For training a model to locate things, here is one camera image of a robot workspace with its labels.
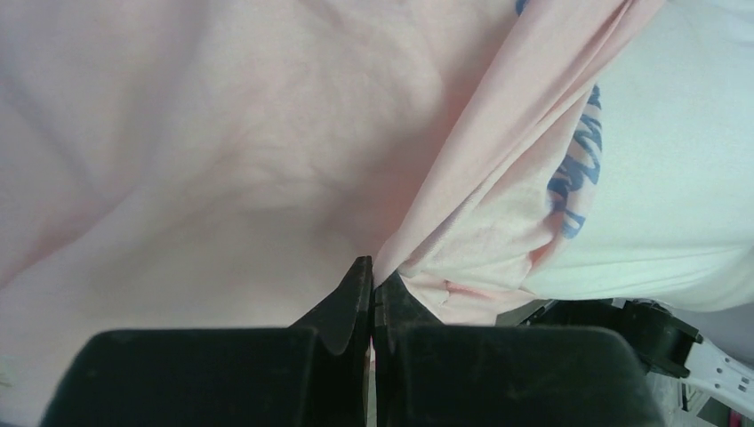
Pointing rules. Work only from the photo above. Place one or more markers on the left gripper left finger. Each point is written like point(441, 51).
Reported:
point(311, 373)

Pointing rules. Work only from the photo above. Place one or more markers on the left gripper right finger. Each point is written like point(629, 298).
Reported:
point(432, 374)

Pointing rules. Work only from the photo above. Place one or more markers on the pink pillowcase with blue script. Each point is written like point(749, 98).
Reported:
point(221, 163)

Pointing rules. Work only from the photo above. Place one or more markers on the white pillow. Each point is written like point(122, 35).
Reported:
point(673, 216)

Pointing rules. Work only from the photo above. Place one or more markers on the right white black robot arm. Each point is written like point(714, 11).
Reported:
point(694, 382)

